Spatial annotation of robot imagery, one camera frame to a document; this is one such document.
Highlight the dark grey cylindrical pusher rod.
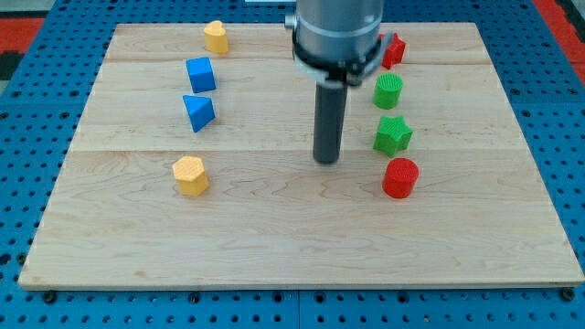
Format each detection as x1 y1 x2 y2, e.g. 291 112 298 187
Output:
313 85 347 165

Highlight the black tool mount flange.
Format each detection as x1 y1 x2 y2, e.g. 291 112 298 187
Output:
292 32 394 88

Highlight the red cylinder block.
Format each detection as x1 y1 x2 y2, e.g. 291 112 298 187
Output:
382 158 420 198

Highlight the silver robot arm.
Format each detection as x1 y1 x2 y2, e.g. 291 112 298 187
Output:
285 0 394 165

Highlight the red star block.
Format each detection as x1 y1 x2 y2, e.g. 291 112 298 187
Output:
381 34 407 69

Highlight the green star block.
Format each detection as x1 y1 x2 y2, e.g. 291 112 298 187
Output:
373 116 413 158

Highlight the green cylinder block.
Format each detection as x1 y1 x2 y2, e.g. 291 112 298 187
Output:
373 73 403 110

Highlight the yellow heart block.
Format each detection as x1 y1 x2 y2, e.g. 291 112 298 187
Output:
204 20 229 54

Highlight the blue triangle block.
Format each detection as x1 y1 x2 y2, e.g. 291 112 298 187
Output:
183 95 216 133

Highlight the blue cube block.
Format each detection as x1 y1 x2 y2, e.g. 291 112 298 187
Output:
186 57 216 93

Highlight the light wooden board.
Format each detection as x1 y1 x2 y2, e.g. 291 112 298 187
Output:
19 23 584 291

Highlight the yellow hexagon block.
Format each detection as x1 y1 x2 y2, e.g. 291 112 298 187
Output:
172 156 210 196

